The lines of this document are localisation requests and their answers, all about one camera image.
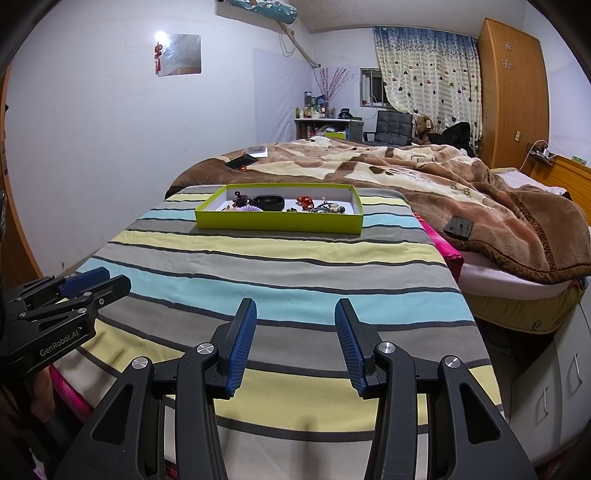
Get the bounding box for white cabinet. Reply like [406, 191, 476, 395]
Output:
[510, 305, 591, 453]

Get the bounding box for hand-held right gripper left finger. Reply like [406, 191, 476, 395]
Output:
[74, 298, 258, 480]

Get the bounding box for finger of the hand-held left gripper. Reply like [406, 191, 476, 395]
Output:
[21, 267, 112, 306]
[16, 274, 132, 324]

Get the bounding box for striped blanket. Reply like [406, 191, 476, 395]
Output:
[51, 185, 504, 467]

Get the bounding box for white shelf desk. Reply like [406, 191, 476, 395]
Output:
[294, 115, 365, 141]

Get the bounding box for window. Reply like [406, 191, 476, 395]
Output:
[360, 68, 389, 108]

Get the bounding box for wooden door frame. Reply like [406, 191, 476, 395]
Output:
[0, 69, 42, 278]

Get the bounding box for brown teddy bear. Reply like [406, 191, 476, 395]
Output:
[413, 114, 437, 145]

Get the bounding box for green cardboard box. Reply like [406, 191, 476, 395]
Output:
[194, 184, 365, 235]

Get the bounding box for brown patterned blanket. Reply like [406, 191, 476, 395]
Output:
[165, 138, 591, 284]

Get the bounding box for heart print curtain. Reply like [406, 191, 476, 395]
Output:
[373, 25, 483, 134]

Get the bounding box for pink cloth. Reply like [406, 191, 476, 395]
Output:
[413, 212, 465, 280]

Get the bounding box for row of bottles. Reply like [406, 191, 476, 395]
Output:
[295, 91, 335, 118]

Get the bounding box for teal patterned tube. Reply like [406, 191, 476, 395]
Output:
[228, 0, 298, 23]

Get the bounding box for mattress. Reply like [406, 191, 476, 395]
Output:
[459, 168, 591, 333]

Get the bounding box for black clothing pile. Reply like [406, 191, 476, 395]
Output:
[429, 121, 476, 155]

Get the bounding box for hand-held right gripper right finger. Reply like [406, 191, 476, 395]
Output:
[333, 298, 539, 480]

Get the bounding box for black fitness band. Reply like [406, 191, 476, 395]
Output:
[252, 195, 286, 212]

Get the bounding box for wall mirror sheet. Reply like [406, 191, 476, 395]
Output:
[159, 33, 202, 77]

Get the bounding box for wooden wardrobe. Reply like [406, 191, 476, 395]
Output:
[478, 17, 550, 169]

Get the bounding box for wooden headboard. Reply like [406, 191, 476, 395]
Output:
[531, 154, 591, 195]

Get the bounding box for pink flower branches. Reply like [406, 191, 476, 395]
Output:
[314, 67, 356, 100]

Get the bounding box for wooden branch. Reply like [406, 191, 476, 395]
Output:
[277, 18, 324, 70]

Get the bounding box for black rectangular case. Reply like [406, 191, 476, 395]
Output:
[443, 215, 476, 240]

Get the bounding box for black office chair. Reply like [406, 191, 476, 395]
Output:
[369, 110, 414, 147]

